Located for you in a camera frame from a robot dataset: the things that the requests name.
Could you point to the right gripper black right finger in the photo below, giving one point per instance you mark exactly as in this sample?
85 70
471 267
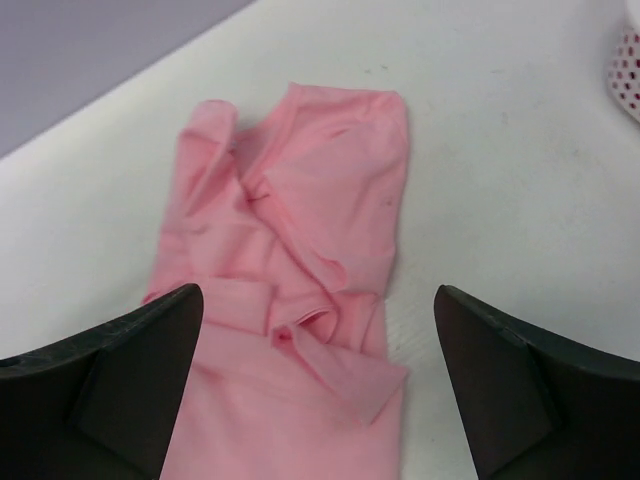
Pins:
534 404

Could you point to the white perforated plastic basket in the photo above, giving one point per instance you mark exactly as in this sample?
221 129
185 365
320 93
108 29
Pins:
623 67

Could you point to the pink t-shirt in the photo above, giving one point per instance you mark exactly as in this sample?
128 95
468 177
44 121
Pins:
289 230

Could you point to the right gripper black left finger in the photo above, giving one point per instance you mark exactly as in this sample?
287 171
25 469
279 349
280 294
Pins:
101 404

